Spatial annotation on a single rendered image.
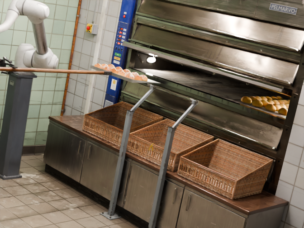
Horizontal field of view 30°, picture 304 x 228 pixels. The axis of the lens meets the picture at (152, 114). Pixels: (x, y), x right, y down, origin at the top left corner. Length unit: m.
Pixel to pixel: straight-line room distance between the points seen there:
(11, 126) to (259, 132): 2.25
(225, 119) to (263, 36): 0.77
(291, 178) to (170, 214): 0.99
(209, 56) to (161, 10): 0.73
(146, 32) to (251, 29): 1.19
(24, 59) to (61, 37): 0.99
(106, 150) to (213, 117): 0.98
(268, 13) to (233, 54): 0.45
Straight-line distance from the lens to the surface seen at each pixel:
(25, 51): 5.25
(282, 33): 4.57
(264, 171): 4.51
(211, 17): 4.98
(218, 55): 4.88
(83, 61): 6.12
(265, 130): 4.63
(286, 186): 4.56
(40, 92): 6.15
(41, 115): 6.24
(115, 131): 5.01
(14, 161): 5.49
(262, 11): 4.70
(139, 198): 4.80
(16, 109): 5.32
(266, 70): 4.60
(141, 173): 4.75
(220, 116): 4.87
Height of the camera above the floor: 1.93
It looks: 12 degrees down
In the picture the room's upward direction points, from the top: 11 degrees clockwise
